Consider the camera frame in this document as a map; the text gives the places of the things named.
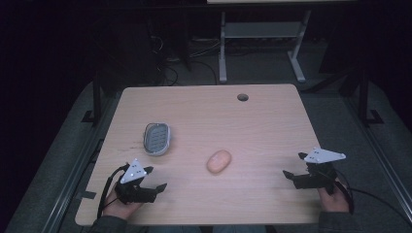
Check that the white metal stand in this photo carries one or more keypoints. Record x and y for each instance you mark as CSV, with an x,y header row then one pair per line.
x,y
259,30

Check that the black metal stand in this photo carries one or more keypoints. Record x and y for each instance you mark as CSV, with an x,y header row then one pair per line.
x,y
96,100
364,97

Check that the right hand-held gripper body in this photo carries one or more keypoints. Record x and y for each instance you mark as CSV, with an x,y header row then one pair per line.
x,y
319,176

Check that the orange soap bar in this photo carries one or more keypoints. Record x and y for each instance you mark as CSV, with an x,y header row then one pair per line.
x,y
219,161

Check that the person's right hand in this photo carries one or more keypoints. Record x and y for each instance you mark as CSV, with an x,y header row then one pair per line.
x,y
333,202

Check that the person's left hand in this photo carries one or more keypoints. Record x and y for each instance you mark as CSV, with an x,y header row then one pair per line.
x,y
120,207

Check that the grey soap dish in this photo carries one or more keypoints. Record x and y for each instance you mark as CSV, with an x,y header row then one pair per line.
x,y
156,139

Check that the aluminium floor rail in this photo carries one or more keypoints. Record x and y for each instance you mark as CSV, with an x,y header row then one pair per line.
x,y
382,155
71,181

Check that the grey tape strip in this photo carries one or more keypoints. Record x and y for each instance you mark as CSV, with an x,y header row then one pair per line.
x,y
86,195

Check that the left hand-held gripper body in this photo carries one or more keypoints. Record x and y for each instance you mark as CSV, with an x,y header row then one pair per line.
x,y
137,192

